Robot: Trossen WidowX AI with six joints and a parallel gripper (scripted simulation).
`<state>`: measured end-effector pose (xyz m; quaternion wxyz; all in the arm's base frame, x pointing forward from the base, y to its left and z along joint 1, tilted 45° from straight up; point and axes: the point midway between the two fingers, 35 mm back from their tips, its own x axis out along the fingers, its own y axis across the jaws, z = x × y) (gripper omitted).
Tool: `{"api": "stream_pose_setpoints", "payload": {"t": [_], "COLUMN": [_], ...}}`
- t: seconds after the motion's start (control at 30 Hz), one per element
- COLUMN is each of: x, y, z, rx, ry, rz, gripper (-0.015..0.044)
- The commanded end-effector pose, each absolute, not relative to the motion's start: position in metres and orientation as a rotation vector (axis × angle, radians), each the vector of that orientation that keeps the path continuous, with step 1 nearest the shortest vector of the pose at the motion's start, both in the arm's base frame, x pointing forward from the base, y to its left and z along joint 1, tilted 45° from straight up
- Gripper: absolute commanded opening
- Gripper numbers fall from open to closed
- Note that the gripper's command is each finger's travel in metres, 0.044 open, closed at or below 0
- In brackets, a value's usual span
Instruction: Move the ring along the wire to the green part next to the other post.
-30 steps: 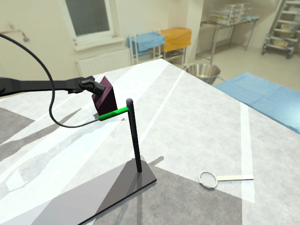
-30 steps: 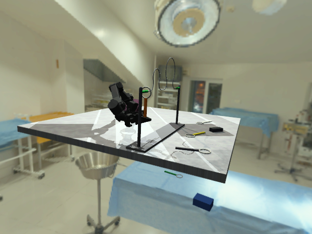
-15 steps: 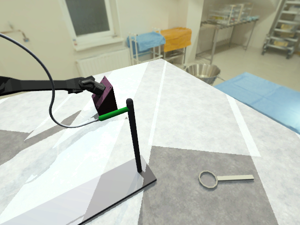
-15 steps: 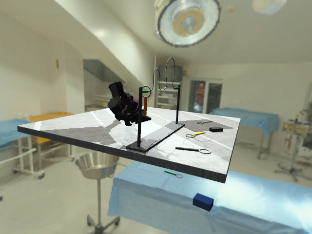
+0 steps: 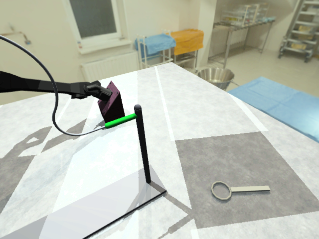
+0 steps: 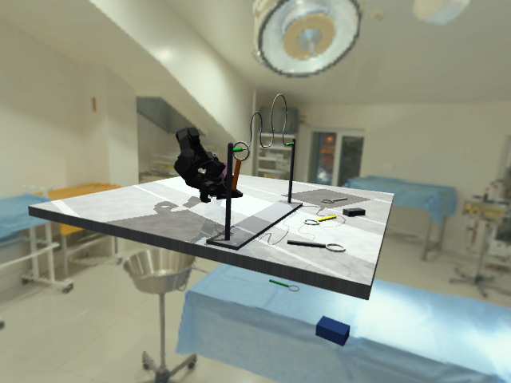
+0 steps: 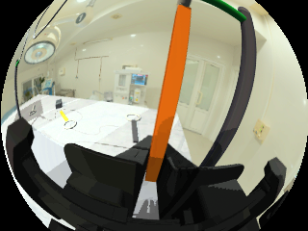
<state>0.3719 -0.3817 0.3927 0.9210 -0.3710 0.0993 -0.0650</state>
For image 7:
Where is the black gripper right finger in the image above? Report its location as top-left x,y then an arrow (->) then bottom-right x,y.
155,143 -> 244,219

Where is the orange handle with metal loop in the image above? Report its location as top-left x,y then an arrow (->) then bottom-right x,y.
145,0 -> 192,182

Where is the black stick with white loop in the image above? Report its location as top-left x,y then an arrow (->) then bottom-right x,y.
126,113 -> 141,142

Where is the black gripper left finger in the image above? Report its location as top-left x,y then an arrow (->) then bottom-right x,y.
64,135 -> 153,217

